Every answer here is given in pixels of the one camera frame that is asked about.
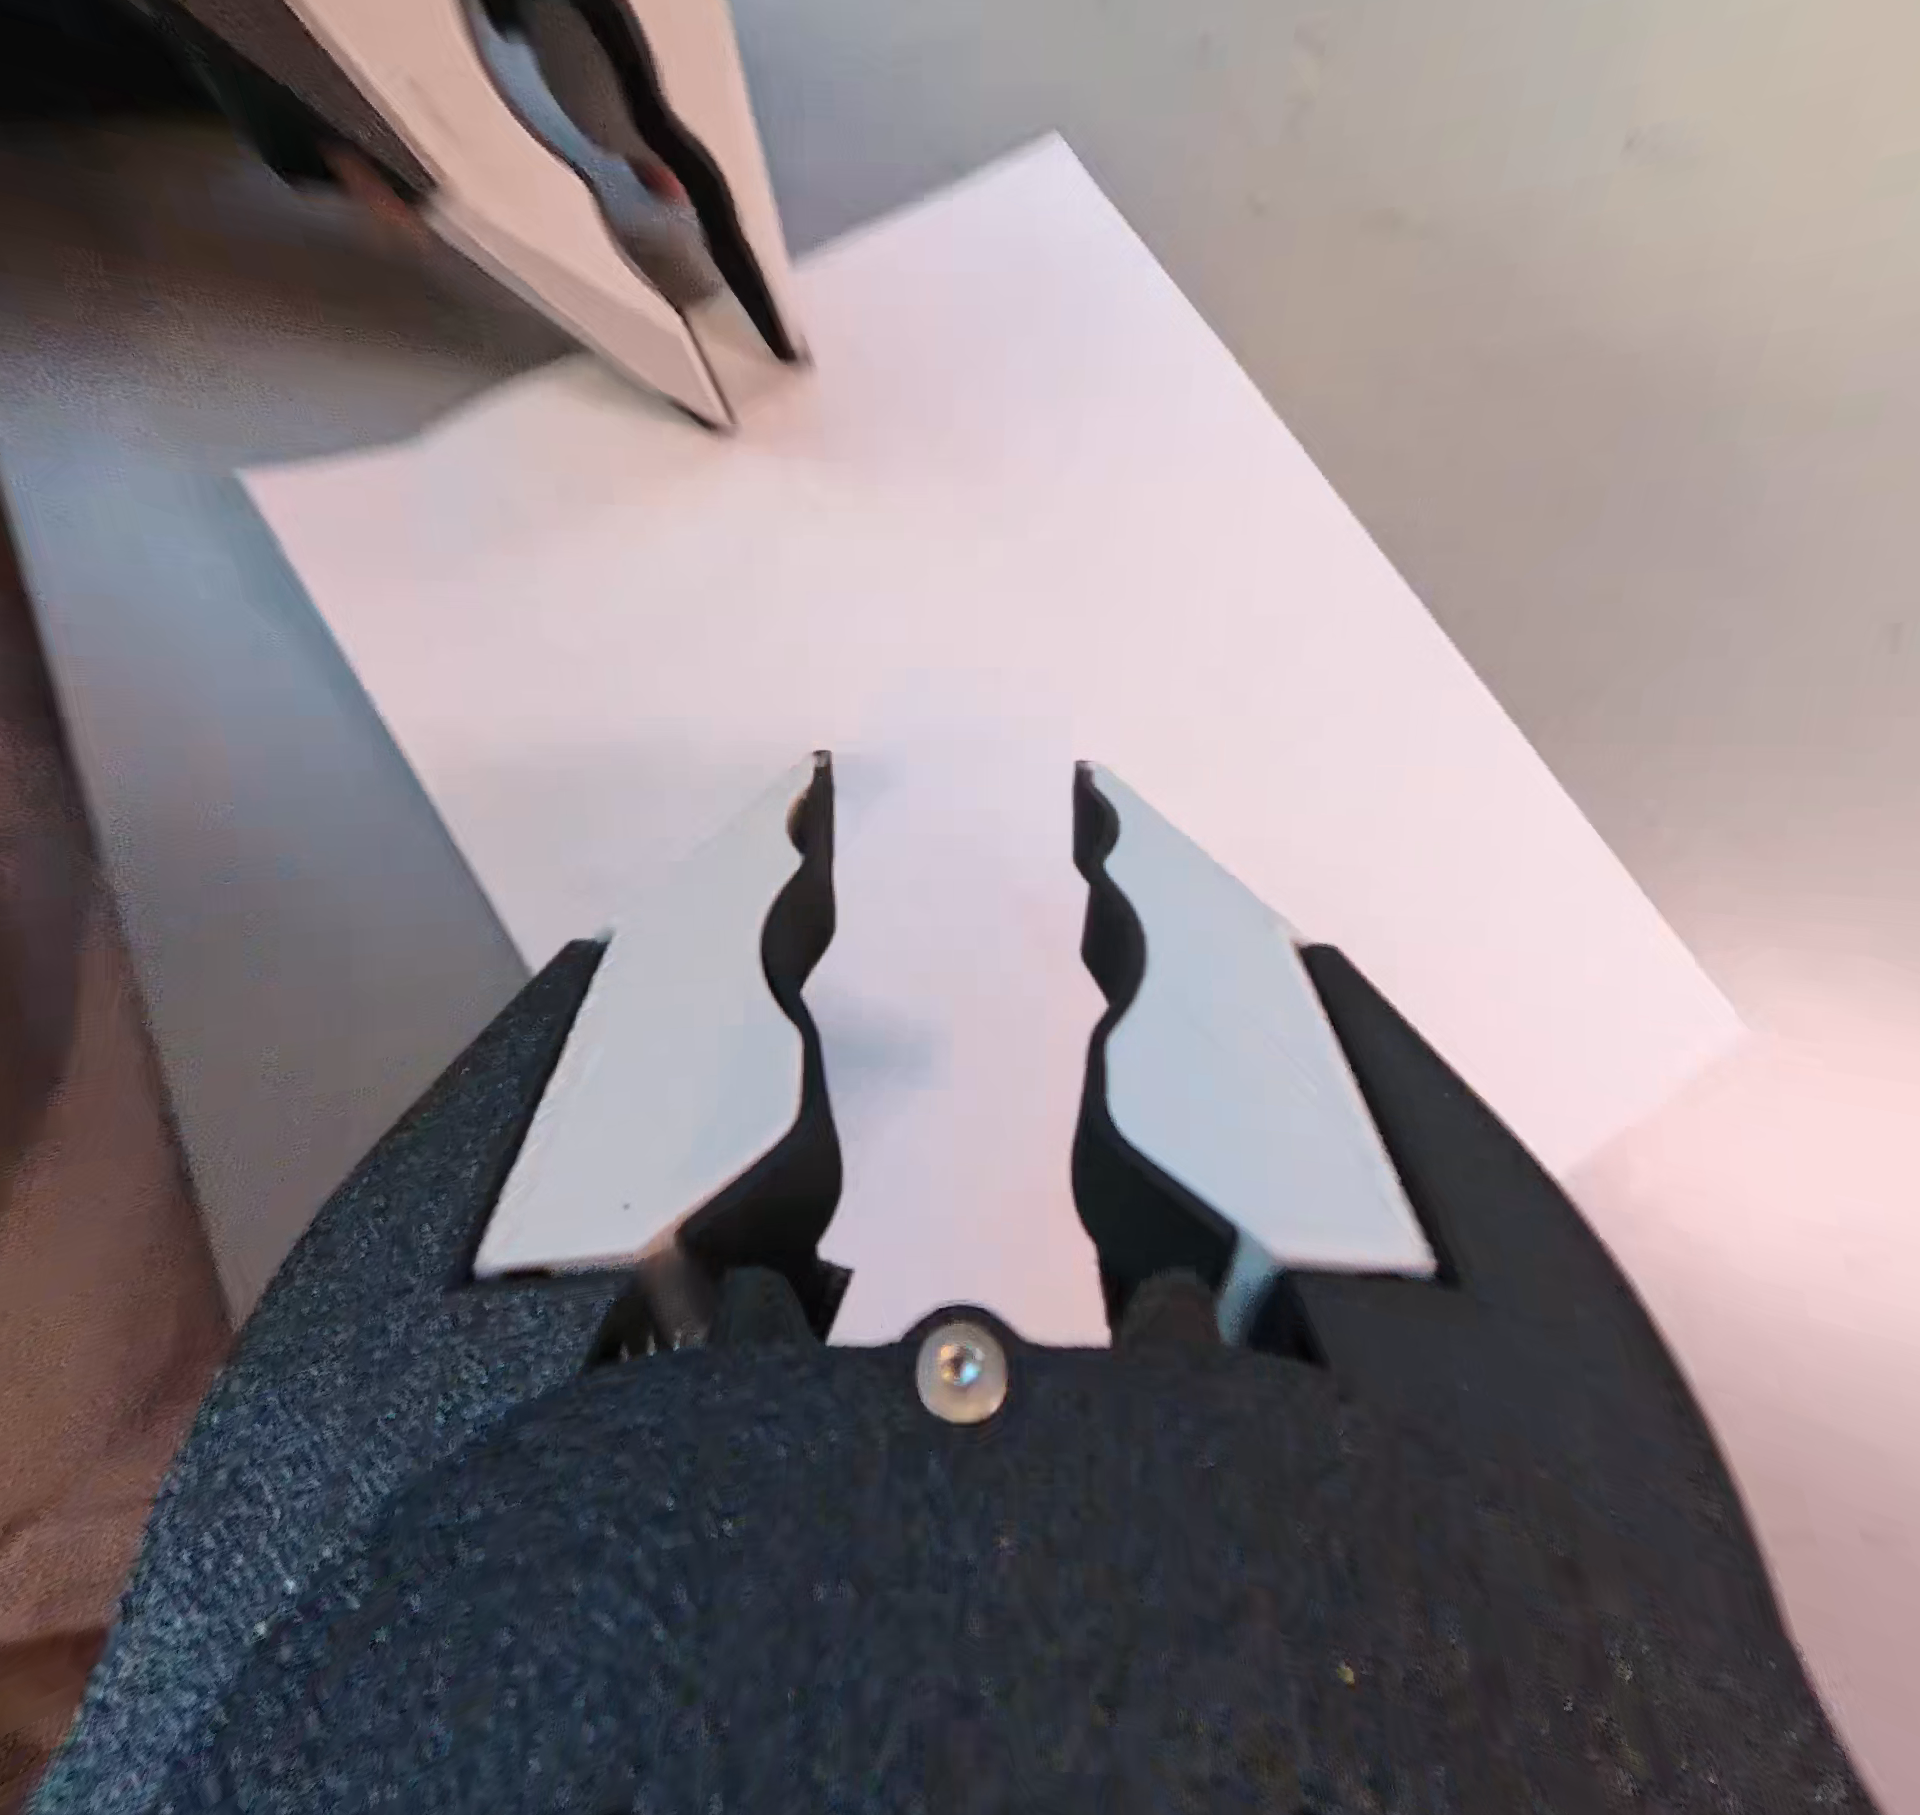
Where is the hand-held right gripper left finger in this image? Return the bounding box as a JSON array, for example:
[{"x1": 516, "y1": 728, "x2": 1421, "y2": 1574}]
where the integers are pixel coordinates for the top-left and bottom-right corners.
[{"x1": 473, "y1": 750, "x2": 848, "y2": 1349}]

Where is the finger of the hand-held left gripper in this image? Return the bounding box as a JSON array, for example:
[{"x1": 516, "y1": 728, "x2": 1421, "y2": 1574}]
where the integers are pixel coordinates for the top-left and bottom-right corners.
[
  {"x1": 194, "y1": 0, "x2": 735, "y2": 431},
  {"x1": 516, "y1": 0, "x2": 813, "y2": 381}
]

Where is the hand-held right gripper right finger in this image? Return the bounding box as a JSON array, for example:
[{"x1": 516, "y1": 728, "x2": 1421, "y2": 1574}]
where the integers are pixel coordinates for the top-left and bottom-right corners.
[{"x1": 1073, "y1": 761, "x2": 1442, "y2": 1349}]

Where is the white paper sheet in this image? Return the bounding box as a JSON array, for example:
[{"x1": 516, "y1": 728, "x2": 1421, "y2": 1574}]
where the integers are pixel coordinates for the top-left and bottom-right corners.
[{"x1": 237, "y1": 130, "x2": 1750, "y2": 1349}]

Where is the grey desk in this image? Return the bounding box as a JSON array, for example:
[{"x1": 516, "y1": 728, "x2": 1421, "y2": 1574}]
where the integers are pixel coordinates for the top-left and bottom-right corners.
[{"x1": 0, "y1": 0, "x2": 1920, "y2": 1815}]

